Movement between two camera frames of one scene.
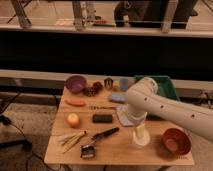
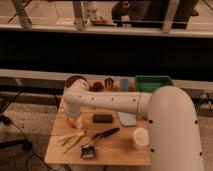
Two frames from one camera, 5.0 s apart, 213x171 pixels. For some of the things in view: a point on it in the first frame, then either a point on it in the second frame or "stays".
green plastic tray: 165,86 stays
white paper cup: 141,141 stays
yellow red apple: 73,120 stays
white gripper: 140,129 -> 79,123
